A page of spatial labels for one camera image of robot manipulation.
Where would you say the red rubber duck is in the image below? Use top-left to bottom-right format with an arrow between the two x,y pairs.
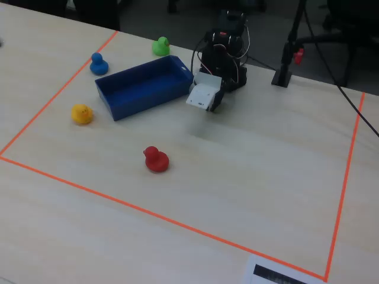
143,146 -> 170,173

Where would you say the blue rubber duck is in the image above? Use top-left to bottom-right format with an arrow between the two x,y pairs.
89,52 -> 110,75

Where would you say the yellow rubber duck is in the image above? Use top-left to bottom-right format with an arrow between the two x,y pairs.
70,104 -> 94,125

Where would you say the black camera stand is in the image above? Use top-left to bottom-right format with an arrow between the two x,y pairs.
271,0 -> 309,88

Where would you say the green rubber duck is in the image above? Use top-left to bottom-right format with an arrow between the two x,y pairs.
152,36 -> 171,57

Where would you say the black office chair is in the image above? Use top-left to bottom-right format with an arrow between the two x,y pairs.
296,0 -> 379,89

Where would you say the black camera cable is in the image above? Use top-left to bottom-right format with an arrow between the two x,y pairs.
191,35 -> 210,76

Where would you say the blue plastic box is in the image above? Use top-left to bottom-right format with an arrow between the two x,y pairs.
94,54 -> 198,122

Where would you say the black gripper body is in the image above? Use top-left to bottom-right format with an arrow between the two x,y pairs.
213,87 -> 226,108

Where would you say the orange tape strip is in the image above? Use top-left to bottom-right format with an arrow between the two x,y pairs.
0,30 -> 119,157
0,156 -> 327,282
324,91 -> 366,282

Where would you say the white paper with black stripe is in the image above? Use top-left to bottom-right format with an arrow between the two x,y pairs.
241,254 -> 326,284

